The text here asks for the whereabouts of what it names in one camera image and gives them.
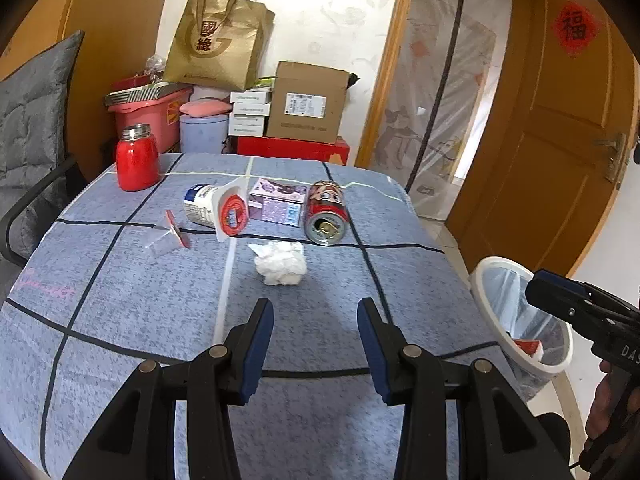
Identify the pink cushion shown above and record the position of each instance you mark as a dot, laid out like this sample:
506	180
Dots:
205	108

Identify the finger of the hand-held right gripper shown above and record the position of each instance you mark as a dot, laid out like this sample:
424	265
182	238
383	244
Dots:
560	280
555	300

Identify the red gift box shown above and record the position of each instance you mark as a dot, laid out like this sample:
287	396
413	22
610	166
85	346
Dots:
290	150

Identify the pink plastic tub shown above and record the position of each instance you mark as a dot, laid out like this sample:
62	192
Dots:
165	120

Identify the lavender round container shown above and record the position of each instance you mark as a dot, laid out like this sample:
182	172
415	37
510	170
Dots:
202	135

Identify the plain wooden door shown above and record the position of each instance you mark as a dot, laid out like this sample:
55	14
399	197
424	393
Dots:
115	35

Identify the green and white packet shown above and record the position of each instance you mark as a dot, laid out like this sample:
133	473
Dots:
265	84

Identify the dark hanging keys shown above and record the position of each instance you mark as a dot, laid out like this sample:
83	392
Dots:
636	150

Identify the red thermos bottle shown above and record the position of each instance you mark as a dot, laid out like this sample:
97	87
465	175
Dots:
137	165

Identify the white round waste bin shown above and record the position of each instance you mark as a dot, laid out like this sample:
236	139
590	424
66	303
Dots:
477	280

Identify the purple carton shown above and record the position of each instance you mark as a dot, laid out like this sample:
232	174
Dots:
280	205

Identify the clear plastic bin liner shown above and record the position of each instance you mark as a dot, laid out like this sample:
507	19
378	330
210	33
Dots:
505	305

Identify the black chair frame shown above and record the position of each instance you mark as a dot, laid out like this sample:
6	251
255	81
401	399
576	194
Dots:
40	187

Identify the striped flat box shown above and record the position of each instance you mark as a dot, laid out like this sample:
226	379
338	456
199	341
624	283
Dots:
140	95

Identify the red and white carton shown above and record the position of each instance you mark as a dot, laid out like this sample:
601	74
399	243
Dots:
527	347

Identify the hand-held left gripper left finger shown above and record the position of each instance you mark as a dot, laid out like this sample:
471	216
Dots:
255	355

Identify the clear jelly cup red lid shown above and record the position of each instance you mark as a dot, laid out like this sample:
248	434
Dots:
170	237

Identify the panelled wooden door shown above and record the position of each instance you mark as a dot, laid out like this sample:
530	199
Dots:
540	135

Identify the white yogurt cup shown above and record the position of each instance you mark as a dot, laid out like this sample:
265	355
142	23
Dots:
200	205

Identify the red paper door sticker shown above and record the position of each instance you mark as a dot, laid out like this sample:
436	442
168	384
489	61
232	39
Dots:
575	27

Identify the person's right hand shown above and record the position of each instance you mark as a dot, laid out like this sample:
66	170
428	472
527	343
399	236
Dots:
600	410

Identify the cartoon print drink can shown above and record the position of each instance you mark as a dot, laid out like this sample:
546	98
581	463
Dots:
327	205

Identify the printed transparent door curtain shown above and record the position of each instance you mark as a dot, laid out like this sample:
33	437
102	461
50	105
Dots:
440	85

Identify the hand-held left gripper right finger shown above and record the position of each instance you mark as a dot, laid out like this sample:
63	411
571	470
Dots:
377	360

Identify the large white tissue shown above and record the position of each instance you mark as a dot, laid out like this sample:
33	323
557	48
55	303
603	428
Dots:
280	265

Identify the grey quilted chair cushion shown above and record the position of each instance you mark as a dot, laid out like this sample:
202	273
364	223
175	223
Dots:
35	110

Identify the brown cardboard box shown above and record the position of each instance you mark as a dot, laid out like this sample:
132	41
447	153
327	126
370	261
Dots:
305	110

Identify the wooden door frame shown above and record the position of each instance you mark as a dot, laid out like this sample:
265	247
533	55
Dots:
385	60

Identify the gold paper gift bag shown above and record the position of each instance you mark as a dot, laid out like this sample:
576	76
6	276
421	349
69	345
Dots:
215	50

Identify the clear cellophane wrap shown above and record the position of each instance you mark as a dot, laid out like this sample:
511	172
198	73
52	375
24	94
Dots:
155	67

